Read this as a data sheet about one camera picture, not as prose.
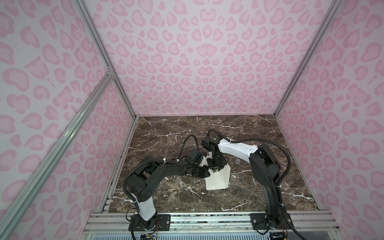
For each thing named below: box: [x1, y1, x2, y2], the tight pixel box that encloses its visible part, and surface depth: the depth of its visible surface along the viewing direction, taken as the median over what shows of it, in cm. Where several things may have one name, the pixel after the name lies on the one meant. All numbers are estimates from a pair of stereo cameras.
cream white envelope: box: [205, 163, 231, 191], surface depth 89 cm
